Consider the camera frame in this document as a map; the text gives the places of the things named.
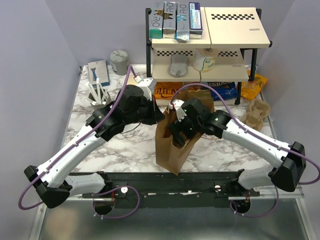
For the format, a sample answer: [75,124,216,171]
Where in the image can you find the teal toothpaste box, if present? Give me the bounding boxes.
[149,2,164,39]

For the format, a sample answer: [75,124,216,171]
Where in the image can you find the black and cream shelf rack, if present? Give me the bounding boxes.
[145,6,273,106]

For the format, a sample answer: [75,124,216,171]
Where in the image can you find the toilet paper roll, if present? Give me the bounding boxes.
[193,48,219,73]

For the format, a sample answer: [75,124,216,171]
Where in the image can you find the blue silver toothpaste box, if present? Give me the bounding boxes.
[175,2,190,43]

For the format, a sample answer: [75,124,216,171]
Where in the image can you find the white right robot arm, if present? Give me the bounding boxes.
[168,98,306,196]

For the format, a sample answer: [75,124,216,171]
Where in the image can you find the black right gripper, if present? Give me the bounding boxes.
[167,112,202,146]

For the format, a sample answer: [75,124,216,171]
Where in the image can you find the aluminium frame rail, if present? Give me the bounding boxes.
[30,188,314,240]

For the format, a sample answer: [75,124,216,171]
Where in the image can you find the blue razor package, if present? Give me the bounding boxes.
[88,60,110,88]

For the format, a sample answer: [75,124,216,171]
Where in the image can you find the grey wrapped paper roll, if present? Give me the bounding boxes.
[109,50,129,76]

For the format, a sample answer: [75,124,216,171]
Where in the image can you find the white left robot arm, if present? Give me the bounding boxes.
[24,83,165,209]

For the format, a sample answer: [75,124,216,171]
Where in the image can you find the orange kettle chips bag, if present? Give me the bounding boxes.
[154,82,183,100]

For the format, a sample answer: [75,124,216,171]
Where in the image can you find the grey stirrer holder cup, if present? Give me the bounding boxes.
[85,78,112,111]

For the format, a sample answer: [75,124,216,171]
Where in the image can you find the yellow snack bag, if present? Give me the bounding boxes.
[241,73,268,100]

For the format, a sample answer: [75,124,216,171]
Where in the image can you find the brown paper bag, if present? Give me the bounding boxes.
[155,91,214,175]

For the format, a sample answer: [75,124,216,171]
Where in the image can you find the grey scrubber sponge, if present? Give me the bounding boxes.
[168,54,189,78]

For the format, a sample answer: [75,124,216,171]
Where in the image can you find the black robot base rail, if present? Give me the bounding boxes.
[51,171,266,209]

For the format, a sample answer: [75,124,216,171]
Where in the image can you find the purple white toothpaste box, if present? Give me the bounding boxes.
[188,2,203,39]

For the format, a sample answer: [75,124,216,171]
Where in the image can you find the blue doritos bag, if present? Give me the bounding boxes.
[207,82,238,101]

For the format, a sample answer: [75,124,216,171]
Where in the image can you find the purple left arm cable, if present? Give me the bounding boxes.
[17,64,141,220]

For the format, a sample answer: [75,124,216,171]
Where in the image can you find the stack of pulp cup carriers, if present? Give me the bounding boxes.
[240,99,271,132]

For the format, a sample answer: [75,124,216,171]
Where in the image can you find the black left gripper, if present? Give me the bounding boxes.
[123,95,165,127]

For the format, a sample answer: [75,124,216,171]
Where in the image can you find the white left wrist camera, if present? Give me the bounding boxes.
[134,76,157,101]

